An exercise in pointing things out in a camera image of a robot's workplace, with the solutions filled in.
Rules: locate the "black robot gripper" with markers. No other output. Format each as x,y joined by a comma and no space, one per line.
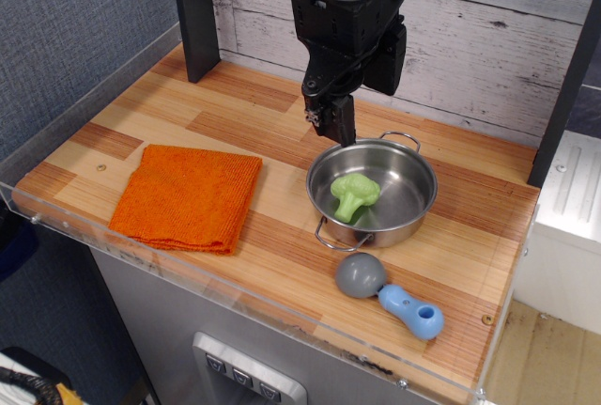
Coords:
351,43

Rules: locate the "green toy broccoli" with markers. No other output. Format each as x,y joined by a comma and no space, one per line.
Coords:
353,191

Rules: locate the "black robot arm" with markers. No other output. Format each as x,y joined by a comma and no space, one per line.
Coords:
351,43

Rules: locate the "orange folded towel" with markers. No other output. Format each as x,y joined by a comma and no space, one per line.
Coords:
187,199

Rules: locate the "stainless steel pot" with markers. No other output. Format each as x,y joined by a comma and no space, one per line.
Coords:
408,184

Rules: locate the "grey and blue toy scoop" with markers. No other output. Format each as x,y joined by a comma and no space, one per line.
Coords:
361,275

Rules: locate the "silver button control panel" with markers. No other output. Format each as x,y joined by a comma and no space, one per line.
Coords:
246,372

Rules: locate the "white metal side cabinet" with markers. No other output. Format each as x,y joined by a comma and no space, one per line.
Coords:
559,273

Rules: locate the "dark grey left post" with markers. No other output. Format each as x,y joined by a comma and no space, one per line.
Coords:
199,37

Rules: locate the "dark grey post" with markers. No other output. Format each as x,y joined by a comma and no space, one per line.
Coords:
573,80
199,37

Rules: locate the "dark grey right post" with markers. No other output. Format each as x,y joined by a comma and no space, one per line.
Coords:
573,80

